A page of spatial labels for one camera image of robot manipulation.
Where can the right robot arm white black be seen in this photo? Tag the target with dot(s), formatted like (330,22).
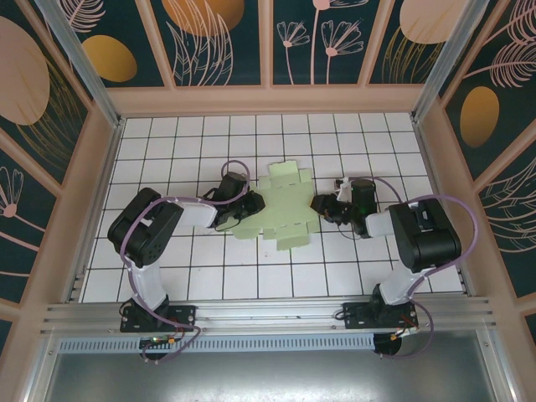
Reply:
(431,243)

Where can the aluminium corner post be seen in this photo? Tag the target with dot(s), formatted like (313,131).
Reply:
(84,67)
(448,58)

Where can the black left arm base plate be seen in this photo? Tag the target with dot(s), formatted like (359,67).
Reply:
(184,315)

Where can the light green paper box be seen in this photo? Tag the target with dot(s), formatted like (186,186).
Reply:
(289,209)

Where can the small green circuit board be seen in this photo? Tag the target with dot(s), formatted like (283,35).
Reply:
(158,340)

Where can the aluminium mounting rail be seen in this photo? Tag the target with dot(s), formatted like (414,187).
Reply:
(268,320)

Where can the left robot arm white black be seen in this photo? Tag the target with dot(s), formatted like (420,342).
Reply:
(138,234)

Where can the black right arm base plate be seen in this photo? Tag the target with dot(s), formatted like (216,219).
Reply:
(356,316)

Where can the grey metal sheet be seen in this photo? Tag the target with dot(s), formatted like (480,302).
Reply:
(268,377)

